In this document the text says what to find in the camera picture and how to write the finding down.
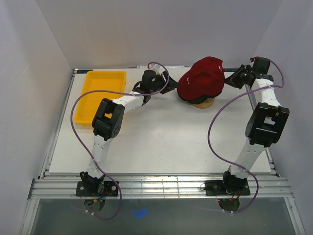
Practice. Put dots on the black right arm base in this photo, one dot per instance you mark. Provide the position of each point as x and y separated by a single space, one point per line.
215 188

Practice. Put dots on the black NY baseball cap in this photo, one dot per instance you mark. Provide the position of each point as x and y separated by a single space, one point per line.
212 93

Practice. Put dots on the red baseball cap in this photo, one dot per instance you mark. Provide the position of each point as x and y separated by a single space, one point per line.
207 73

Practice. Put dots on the dark green baseball cap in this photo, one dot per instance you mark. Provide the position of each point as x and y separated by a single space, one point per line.
198 100

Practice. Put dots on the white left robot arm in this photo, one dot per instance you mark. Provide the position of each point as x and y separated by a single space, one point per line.
108 119

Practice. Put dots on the aluminium mounting rail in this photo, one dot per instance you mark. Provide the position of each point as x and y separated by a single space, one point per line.
156 187

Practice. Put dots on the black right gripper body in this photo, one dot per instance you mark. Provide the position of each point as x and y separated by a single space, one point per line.
243 73

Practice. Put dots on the yellow plastic tray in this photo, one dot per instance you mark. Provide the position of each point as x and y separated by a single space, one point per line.
109 84

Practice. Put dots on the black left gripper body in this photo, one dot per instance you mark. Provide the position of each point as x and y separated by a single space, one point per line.
159 83

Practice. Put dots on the wooden hat stand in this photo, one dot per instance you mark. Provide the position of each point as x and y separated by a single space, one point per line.
205 104

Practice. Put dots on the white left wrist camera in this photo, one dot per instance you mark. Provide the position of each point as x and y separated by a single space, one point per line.
155 67

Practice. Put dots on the dark label sticker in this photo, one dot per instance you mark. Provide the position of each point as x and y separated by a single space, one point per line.
230 70

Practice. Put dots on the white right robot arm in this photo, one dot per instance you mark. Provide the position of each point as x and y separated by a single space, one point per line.
265 125

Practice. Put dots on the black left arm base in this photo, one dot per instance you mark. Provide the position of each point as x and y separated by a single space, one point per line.
107 188

